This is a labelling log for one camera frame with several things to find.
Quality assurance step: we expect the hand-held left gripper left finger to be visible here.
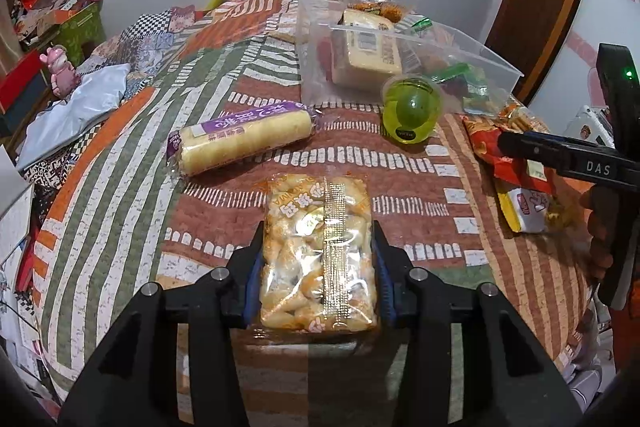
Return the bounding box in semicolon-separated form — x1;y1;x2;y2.
60;222;266;427

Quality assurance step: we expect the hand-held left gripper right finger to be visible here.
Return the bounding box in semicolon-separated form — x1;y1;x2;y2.
370;221;583;427

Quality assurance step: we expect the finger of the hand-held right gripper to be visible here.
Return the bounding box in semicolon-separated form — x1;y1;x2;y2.
497;131;640;188

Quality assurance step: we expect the clear pastry biscuit packet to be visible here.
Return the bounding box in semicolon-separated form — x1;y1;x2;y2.
257;172;381;333

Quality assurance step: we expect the red snack packet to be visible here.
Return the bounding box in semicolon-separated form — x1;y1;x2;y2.
462;102;556;195

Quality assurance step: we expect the green snack packet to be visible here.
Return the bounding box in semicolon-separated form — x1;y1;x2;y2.
430;63;496;115

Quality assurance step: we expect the tan cracker pack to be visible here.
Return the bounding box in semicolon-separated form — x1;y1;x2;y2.
330;9;405;88

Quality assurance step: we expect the clear plastic container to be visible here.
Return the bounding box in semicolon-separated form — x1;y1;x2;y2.
295;0;524;115

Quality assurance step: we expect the orange fried snack packet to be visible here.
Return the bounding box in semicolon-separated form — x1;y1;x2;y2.
345;0;406;24

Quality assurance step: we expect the person's right forearm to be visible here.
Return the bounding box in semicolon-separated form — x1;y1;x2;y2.
607;277;640;368

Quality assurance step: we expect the person's right hand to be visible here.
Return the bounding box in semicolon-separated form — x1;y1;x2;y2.
579;186;617;284

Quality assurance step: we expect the white heart sticker sliding door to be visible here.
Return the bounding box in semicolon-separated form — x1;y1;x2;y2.
530;0;640;128

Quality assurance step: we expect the purple wrapped roll cake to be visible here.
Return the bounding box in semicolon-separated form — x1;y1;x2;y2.
167;103;321;178

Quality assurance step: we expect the green jelly cup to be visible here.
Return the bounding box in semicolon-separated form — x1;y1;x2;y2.
381;74;447;145

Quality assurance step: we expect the pile of books and papers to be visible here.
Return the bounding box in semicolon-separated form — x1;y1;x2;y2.
0;237;51;388

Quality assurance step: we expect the white paper sheet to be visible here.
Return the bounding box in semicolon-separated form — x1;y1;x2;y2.
0;152;36;253

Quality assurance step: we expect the pink plush rabbit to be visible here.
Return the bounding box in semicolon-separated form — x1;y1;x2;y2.
40;46;82;98

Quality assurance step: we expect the green box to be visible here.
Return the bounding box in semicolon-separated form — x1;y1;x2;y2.
60;0;107;65

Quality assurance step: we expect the red box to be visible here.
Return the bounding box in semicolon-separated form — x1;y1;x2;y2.
0;52;46;112

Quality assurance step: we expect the pile of colourful clutter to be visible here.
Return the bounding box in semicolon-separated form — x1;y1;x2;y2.
10;0;106;52

